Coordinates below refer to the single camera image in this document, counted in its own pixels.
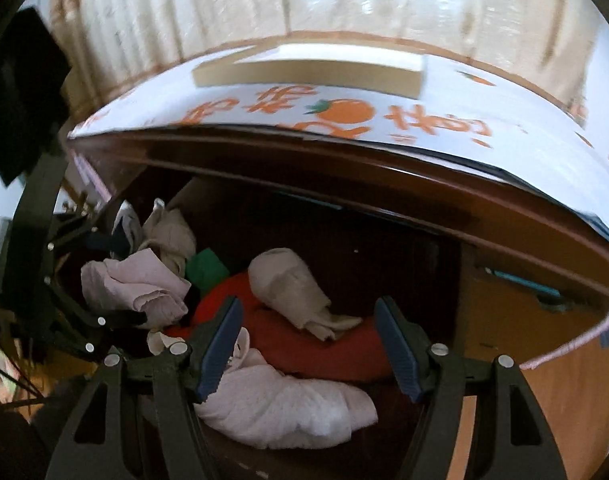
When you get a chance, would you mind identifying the cream white underwear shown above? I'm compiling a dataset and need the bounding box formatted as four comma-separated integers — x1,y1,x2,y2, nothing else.
143,199,198,281

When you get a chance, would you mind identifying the cream floral curtain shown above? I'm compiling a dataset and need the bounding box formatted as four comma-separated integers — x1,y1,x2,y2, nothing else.
44,0,603,111

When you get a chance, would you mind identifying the dark wooden desk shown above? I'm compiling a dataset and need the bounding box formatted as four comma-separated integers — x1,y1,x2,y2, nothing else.
67,127,609,480

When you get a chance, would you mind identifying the pink cord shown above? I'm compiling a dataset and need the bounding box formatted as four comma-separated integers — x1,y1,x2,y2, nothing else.
519,305,609,372

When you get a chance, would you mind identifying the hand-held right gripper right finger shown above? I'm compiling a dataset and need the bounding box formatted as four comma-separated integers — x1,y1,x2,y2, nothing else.
373,296,568,480

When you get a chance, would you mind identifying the white towel cloth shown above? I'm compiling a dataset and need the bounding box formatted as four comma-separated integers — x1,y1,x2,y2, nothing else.
147,327,379,450

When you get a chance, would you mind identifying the grey blue underwear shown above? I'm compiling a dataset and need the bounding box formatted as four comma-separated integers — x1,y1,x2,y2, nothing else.
112,201,145,256

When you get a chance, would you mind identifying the orange printed white tablecloth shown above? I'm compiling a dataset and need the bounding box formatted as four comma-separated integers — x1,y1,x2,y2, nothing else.
67,55,609,251

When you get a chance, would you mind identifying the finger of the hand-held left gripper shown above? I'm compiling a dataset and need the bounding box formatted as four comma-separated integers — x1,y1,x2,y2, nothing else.
44,210,130,261
44,270,150,361

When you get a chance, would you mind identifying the white rolled underwear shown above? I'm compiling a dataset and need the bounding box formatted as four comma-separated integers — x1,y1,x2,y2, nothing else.
248,248,364,343

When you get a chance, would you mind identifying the wooden drawer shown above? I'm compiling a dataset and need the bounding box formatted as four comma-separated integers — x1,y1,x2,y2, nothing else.
54,165,470,480

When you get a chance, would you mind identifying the wooden cabinet door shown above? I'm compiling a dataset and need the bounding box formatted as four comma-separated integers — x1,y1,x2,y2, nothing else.
455,245,609,480

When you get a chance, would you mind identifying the red sock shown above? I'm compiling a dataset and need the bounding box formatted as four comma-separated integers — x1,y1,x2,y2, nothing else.
167,270,395,381

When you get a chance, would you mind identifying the teal door handle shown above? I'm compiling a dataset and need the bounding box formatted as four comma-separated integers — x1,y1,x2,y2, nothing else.
485,267,565,306

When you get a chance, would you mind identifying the green and black sock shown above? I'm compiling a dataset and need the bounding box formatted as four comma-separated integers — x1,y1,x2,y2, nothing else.
184,250,230,303

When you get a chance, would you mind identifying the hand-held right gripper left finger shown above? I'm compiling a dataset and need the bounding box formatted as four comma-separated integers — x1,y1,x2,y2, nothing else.
44,296,245,480

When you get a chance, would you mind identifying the cardboard box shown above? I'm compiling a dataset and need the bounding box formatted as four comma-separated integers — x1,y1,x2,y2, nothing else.
192,44,429,101

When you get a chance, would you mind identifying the beige pink underwear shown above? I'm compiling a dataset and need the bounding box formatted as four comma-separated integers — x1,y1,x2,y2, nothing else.
80,250,192,331

